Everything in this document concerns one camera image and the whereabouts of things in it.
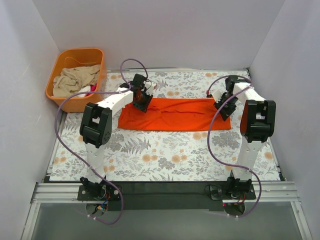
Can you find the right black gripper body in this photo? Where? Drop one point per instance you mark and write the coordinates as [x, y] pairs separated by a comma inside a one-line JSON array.
[[225, 107]]

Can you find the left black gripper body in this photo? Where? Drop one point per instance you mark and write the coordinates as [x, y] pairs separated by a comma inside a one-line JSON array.
[[143, 102]]

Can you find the orange t shirt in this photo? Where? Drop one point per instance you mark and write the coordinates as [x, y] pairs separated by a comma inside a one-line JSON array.
[[169, 115]]

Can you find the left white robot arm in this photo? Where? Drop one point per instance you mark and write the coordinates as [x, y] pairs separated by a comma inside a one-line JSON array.
[[96, 129]]

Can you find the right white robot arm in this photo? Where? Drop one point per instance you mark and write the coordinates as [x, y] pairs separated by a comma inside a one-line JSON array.
[[256, 126]]

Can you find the pink garment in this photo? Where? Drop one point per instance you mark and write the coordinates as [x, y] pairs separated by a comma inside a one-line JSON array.
[[93, 87]]

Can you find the white garment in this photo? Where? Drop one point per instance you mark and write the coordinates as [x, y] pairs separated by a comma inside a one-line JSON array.
[[85, 91]]

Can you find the floral table mat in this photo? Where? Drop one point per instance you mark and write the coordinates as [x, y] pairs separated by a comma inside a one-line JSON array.
[[156, 155]]

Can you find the orange plastic basket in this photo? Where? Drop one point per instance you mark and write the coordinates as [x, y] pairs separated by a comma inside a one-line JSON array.
[[74, 58]]

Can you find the beige t shirt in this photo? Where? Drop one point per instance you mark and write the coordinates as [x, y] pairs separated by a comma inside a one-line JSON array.
[[71, 80]]

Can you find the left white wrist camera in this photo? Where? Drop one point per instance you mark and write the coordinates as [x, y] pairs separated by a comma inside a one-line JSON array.
[[150, 86]]

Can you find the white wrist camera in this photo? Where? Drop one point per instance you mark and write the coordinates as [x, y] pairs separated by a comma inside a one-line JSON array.
[[216, 95], [150, 86]]

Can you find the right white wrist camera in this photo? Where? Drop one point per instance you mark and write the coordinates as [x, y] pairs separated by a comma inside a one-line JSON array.
[[216, 95]]

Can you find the aluminium frame rail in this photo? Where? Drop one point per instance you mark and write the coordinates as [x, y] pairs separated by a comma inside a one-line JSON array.
[[271, 191]]

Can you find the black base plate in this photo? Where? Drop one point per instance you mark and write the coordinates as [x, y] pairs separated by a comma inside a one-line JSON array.
[[165, 202]]

